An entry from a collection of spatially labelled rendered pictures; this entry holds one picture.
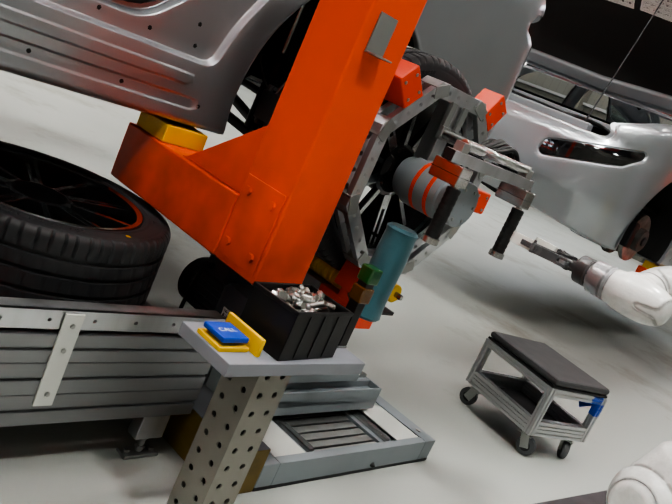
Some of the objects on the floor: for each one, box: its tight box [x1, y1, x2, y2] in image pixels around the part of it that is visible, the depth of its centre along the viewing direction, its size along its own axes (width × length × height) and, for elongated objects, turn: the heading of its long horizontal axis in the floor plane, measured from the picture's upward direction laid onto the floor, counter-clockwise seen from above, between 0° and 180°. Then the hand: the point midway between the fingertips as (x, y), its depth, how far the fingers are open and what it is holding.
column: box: [167, 375, 291, 504], centre depth 171 cm, size 10×10×42 cm
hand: (527, 240), depth 209 cm, fingers open, 13 cm apart
